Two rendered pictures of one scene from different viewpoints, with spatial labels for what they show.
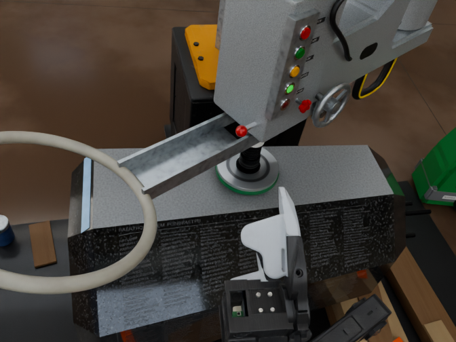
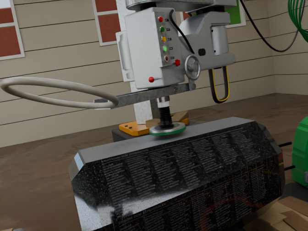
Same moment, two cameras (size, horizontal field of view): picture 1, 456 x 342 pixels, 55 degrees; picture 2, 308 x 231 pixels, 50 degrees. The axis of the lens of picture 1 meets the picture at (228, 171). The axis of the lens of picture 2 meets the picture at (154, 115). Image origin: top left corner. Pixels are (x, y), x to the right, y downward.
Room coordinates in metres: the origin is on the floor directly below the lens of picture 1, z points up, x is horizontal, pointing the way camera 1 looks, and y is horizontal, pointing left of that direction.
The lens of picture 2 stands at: (-0.86, -0.02, 1.25)
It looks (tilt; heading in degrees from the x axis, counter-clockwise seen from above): 9 degrees down; 1
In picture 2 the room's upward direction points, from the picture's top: 9 degrees counter-clockwise
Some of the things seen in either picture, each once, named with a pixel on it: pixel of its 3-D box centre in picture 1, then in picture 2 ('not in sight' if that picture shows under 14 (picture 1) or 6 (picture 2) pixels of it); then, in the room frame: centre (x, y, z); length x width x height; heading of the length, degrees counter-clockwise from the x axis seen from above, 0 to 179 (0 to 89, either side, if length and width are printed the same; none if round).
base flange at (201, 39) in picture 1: (241, 53); (152, 123); (1.89, 0.04, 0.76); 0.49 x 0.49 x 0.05; 21
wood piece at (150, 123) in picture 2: not in sight; (156, 123); (1.64, 0.00, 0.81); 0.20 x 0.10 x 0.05; 29
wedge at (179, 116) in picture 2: not in sight; (178, 117); (1.79, -0.18, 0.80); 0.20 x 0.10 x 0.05; 150
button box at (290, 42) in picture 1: (290, 68); (161, 39); (0.91, -0.10, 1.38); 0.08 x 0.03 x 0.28; 138
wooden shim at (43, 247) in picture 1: (42, 243); not in sight; (1.09, 0.84, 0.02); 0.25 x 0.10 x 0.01; 30
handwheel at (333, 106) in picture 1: (322, 98); (187, 68); (1.05, -0.23, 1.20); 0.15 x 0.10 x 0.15; 138
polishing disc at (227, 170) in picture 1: (248, 166); (167, 127); (1.04, -0.06, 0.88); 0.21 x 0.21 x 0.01
